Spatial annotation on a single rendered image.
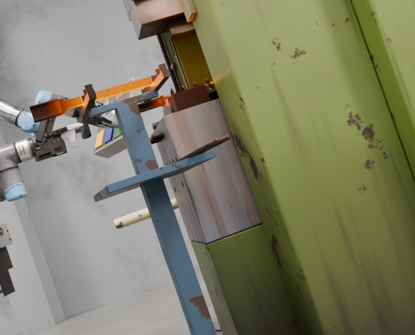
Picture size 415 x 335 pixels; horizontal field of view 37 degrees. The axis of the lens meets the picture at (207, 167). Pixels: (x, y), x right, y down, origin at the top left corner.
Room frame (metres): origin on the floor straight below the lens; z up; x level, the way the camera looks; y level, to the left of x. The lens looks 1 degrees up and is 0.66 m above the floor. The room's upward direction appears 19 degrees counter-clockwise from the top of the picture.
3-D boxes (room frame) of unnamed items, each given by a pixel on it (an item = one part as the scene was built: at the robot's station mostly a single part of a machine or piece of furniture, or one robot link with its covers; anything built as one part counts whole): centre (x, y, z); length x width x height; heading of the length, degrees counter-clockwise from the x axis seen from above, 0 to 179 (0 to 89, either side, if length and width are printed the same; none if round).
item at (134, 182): (1.79, 0.17, 0.73); 0.40 x 0.30 x 0.02; 17
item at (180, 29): (2.32, -0.18, 1.24); 0.30 x 0.07 x 0.06; 101
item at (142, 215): (2.61, 0.23, 0.62); 0.44 x 0.05 x 0.05; 101
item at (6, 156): (2.15, 0.66, 0.98); 0.11 x 0.08 x 0.09; 101
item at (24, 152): (2.17, 0.58, 0.98); 0.08 x 0.05 x 0.08; 11
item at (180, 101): (2.13, -0.02, 0.95); 0.12 x 0.09 x 0.07; 101
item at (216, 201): (2.28, -0.15, 0.69); 0.56 x 0.38 x 0.45; 101
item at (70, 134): (2.14, 0.41, 0.97); 0.09 x 0.03 x 0.06; 65
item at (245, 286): (2.28, -0.15, 0.23); 0.56 x 0.38 x 0.47; 101
